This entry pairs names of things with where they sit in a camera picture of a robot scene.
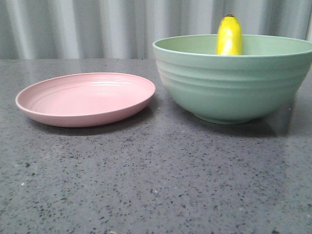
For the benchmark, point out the yellow banana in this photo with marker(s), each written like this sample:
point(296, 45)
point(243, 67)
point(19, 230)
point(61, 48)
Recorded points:
point(229, 36)

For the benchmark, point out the pink ribbed plate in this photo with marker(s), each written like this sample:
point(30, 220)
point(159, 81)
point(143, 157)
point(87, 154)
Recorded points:
point(84, 100)

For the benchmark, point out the green ribbed bowl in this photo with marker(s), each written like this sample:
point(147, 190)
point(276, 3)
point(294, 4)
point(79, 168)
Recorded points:
point(232, 89)

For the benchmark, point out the grey curtain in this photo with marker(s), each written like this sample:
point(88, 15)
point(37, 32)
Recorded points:
point(126, 29)

